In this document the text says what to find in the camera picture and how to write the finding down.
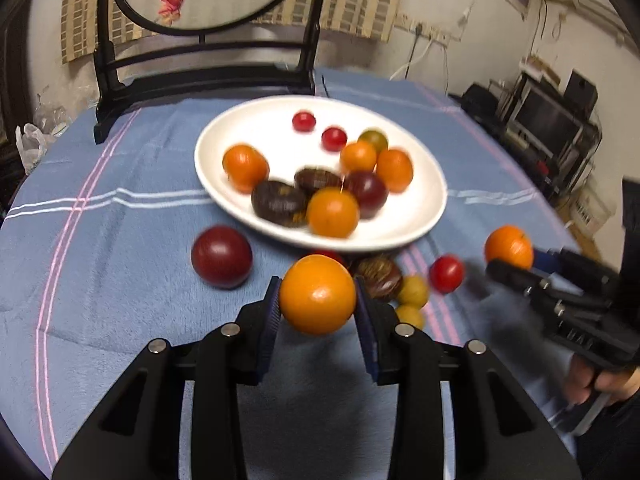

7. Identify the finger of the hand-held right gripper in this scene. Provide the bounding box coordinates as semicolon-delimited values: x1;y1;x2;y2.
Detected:
531;247;622;302
485;258;602;332

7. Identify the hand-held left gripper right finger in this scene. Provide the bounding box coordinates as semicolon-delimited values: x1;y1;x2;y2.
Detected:
353;287;584;480

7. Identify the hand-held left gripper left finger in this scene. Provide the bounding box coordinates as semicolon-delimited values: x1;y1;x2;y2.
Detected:
52;275;281;480

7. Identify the bumpy orange mandarin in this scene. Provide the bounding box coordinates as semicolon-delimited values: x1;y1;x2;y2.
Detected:
483;225;535;271

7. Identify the smooth orange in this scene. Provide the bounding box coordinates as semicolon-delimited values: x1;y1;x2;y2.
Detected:
340;140;378;174
278;254;357;336

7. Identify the dark brown tomato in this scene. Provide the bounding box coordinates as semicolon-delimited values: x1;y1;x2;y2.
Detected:
250;180;309;228

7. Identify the orange tomato front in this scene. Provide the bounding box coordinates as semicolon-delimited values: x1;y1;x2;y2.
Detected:
306;186;361;239

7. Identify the orange tomato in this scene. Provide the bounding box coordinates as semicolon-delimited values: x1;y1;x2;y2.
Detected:
375;148;415;194
306;186;361;239
222;143;270;194

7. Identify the dark purple tomato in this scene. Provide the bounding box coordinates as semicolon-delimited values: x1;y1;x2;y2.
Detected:
344;170;390;220

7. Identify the dark wrinkled passion fruit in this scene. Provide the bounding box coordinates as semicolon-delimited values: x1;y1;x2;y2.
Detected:
293;166;344;196
352;254;404;304

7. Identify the green orange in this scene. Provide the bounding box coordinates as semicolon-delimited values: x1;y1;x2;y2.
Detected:
357;128;390;154

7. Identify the white plate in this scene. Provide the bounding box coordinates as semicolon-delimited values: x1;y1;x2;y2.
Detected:
194;95;448;252

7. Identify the person's right forearm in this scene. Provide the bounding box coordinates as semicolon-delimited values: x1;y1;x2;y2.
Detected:
574;394;640;480

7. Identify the person's right hand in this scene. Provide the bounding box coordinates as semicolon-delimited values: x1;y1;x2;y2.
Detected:
563;354;640;407

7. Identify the small yellow-green fruit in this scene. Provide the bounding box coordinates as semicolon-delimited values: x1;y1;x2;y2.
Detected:
394;303;425;331
396;274;430;309

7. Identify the dark red plum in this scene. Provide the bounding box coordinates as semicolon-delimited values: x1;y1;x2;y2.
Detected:
190;225;254;290

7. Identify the black TV stand with electronics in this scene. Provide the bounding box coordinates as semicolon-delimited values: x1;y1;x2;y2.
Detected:
449;72;602;207

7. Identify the computer monitor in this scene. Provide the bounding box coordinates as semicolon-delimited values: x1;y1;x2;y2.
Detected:
509;79;587;162

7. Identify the blue striped tablecloth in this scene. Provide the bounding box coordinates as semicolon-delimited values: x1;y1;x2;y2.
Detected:
0;67;602;480

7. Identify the black speaker box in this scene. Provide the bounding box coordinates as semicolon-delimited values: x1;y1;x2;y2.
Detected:
564;69;599;117

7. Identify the white power strip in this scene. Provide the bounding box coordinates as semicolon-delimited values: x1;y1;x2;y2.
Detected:
414;24;452;44

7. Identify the white plastic bag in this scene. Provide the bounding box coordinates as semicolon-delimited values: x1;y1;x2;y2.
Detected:
14;122;57;172

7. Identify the clear plastic bag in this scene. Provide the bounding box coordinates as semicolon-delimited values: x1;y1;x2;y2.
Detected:
34;91;74;137

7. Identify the beige checked curtain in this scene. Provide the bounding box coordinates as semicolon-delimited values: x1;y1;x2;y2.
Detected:
60;0;412;66

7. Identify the dark wooden cabinet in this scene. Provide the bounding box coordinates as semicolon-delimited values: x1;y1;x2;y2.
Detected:
0;5;30;202

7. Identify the white power cable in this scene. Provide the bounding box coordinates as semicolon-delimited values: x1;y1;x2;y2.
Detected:
389;35;434;81

